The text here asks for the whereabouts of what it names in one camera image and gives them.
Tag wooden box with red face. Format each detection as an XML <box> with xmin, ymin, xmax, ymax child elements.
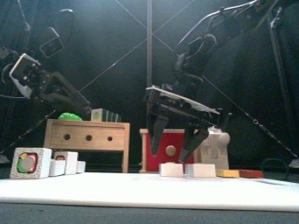
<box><xmin>137</xmin><ymin>127</ymin><xmax>196</xmax><ymax>173</ymax></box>

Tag speckled white sushi roll toy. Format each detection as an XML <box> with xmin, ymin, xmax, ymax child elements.
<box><xmin>52</xmin><ymin>150</ymin><xmax>80</xmax><ymax>176</ymax></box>
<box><xmin>7</xmin><ymin>146</ymin><xmax>52</xmax><ymax>180</ymax></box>

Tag yellow toy block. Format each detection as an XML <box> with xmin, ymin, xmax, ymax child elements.
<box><xmin>214</xmin><ymin>168</ymin><xmax>240</xmax><ymax>179</ymax></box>

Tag black frame post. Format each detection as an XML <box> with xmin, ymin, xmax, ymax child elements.
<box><xmin>266</xmin><ymin>5</ymin><xmax>296</xmax><ymax>152</ymax></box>

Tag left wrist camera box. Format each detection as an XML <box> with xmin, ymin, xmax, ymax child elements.
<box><xmin>37</xmin><ymin>26</ymin><xmax>66</xmax><ymax>60</ymax></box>

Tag white toy rice block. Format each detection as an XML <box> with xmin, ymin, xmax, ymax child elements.
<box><xmin>182</xmin><ymin>163</ymin><xmax>217</xmax><ymax>179</ymax></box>
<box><xmin>76</xmin><ymin>160</ymin><xmax>88</xmax><ymax>174</ymax></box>
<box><xmin>48</xmin><ymin>158</ymin><xmax>66</xmax><ymax>178</ymax></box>
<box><xmin>158</xmin><ymin>162</ymin><xmax>184</xmax><ymax>178</ymax></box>

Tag small black round cup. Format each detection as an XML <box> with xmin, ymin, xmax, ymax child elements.
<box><xmin>258</xmin><ymin>157</ymin><xmax>289</xmax><ymax>177</ymax></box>

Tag dark striped sushi roll toy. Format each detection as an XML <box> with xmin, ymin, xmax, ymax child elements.
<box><xmin>89</xmin><ymin>108</ymin><xmax>122</xmax><ymax>123</ymax></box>

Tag red toy block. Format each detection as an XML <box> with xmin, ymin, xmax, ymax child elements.
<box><xmin>237</xmin><ymin>169</ymin><xmax>265</xmax><ymax>179</ymax></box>

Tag metal frame pole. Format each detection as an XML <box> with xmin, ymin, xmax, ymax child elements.
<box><xmin>144</xmin><ymin>0</ymin><xmax>154</xmax><ymax>88</ymax></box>

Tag small wooden toy shelf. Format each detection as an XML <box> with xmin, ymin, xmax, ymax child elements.
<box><xmin>42</xmin><ymin>118</ymin><xmax>132</xmax><ymax>173</ymax></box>

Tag green toy vegetable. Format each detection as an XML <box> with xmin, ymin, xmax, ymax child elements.
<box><xmin>57</xmin><ymin>112</ymin><xmax>84</xmax><ymax>122</ymax></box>

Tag white cutting board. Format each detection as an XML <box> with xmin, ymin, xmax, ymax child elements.
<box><xmin>0</xmin><ymin>171</ymin><xmax>299</xmax><ymax>213</ymax></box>

